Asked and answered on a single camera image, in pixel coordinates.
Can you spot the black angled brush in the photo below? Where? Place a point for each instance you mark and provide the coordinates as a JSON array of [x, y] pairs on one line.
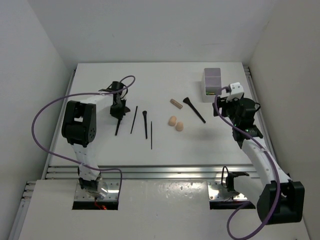
[[144, 113]]

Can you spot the tan cylinder stick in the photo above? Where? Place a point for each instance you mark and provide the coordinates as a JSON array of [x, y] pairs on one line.
[[176, 103]]

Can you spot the beige sponge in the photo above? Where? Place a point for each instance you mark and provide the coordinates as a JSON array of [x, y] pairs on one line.
[[179, 126], [172, 121]]

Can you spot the thin black eyeliner pencil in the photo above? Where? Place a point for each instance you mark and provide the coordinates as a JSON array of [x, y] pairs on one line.
[[151, 135]]

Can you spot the metal base plate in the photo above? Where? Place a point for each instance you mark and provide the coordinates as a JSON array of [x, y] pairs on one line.
[[107, 191], [217, 193]]

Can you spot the white compartment organizer box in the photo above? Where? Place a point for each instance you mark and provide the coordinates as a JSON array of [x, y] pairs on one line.
[[211, 83]]

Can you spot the long black brush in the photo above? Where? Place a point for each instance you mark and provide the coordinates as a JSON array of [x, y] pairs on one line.
[[189, 103]]

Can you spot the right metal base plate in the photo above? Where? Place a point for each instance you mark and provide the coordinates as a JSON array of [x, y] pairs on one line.
[[217, 193]]

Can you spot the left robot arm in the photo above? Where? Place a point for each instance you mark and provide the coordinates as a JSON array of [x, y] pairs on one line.
[[79, 128]]

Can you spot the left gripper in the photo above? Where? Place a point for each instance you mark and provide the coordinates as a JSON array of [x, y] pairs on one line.
[[118, 114]]

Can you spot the black fan brush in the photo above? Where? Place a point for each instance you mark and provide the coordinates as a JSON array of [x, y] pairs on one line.
[[126, 110]]

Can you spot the aluminium rail front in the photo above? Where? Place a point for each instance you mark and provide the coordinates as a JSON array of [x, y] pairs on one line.
[[174, 172]]

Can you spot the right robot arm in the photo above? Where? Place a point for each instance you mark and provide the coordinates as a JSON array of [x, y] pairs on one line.
[[279, 200]]

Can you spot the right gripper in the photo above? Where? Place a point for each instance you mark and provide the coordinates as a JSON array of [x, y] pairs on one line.
[[223, 103]]

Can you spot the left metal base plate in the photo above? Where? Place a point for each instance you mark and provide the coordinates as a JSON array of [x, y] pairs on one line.
[[107, 191]]

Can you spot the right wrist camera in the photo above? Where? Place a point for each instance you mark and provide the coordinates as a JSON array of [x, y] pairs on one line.
[[236, 90]]

